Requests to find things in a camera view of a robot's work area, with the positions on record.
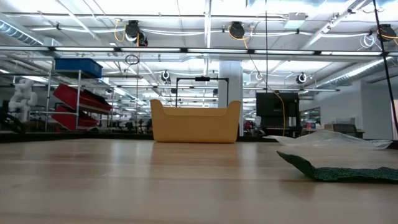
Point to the clear plastic zip bag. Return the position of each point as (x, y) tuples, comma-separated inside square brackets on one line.
[(326, 139)]

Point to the dark green elastic bandage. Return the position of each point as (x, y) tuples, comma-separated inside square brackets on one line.
[(342, 175)]

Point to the yellow plastic basket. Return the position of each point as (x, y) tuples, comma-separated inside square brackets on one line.
[(196, 124)]

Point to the white pillar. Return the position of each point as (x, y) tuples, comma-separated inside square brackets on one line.
[(230, 84)]

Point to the black monitor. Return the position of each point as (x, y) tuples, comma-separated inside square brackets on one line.
[(270, 107)]

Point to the long ceiling light strip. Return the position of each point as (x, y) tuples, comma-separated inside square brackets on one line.
[(149, 49)]

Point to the red plastic bin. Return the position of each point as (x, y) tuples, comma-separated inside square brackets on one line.
[(66, 119), (71, 95)]

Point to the blue plastic bin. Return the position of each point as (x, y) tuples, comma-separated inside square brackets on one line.
[(77, 67)]

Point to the grey office chair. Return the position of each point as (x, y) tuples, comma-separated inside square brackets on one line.
[(345, 128)]

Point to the metal shelf rack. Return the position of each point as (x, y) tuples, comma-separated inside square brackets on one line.
[(48, 93)]

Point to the thin black diagonal rod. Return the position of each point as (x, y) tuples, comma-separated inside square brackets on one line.
[(385, 62)]

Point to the distant black rig frame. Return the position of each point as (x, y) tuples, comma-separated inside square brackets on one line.
[(202, 78)]

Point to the silver ventilation duct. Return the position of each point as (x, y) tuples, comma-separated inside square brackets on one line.
[(357, 73), (18, 32)]

